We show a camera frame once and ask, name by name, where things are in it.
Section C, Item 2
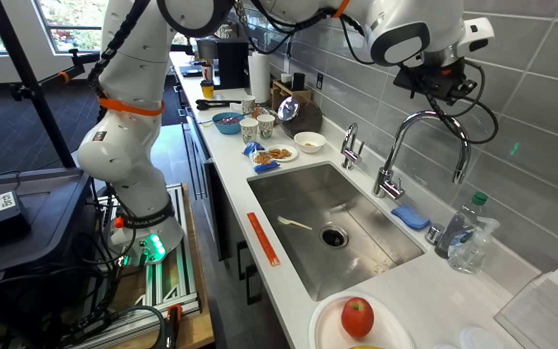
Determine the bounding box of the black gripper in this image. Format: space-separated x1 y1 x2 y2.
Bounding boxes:
393 56 482 106

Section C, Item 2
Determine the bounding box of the chrome gooseneck faucet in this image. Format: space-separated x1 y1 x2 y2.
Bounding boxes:
372 108 473 201

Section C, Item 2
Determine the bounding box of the stainless steel sink basin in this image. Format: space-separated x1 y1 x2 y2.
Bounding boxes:
246 161 426 302

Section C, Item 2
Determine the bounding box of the white scrap in sink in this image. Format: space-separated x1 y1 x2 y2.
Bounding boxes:
277 215 314 234

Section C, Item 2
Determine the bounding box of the small chrome side tap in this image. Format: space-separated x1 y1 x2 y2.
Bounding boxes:
339 122 366 170

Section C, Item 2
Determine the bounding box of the blue wavy sponge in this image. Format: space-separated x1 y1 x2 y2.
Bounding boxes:
391 203 432 232

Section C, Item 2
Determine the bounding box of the small clear bottle white top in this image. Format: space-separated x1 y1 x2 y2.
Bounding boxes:
473 215 502 258

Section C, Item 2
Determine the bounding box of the small white bowl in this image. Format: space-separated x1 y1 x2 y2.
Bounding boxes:
293 130 327 157

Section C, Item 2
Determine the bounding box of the clear bottle green cap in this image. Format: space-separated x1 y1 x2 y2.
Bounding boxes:
448 190 492 277

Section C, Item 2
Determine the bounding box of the white plate with food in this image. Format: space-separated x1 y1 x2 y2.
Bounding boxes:
250 145 300 165

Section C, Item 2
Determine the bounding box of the white paper cup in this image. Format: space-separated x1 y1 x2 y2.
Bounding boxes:
238 116 262 145
256 112 277 141

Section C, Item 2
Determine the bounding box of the white paper towel roll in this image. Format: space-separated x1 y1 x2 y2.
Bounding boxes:
246 50 273 106

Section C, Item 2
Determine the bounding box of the blue rectangular sponge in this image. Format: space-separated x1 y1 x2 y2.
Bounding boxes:
252 161 281 176

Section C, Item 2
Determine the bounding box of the blue white wrapper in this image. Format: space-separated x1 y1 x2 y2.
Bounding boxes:
242 139 265 159

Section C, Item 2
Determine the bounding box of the black coffee machine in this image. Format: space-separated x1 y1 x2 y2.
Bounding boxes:
215 38 252 91

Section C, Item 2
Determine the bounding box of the blue bowl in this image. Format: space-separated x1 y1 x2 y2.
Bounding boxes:
211 110 246 137

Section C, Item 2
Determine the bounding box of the black utensil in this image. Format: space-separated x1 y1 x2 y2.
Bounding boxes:
194 97 244 112

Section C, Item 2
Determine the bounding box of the orange strip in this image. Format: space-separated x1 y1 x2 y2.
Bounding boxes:
246 211 281 269

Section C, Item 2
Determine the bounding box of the red apple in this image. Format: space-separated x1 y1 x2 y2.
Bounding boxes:
339 296 376 341

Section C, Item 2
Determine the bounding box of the dark base cabinet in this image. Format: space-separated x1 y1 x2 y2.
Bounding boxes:
176 75 294 349

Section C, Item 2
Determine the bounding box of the white plate with apple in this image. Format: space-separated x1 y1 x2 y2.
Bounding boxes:
308 291 417 349

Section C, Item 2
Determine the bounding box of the window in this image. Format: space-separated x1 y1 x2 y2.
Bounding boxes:
0 0 110 58

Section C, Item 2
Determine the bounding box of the black equipment cart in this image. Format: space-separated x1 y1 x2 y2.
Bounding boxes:
0 166 97 349

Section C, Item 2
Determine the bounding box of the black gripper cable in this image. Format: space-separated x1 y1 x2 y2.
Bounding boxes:
420 58 502 147

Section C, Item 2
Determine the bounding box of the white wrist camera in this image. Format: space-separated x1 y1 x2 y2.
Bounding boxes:
457 15 496 56

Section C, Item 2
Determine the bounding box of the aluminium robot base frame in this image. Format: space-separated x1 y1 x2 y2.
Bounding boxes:
97 182 201 322

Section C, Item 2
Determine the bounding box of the black floor cable bundle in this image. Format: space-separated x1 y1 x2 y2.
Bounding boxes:
64 192 170 349

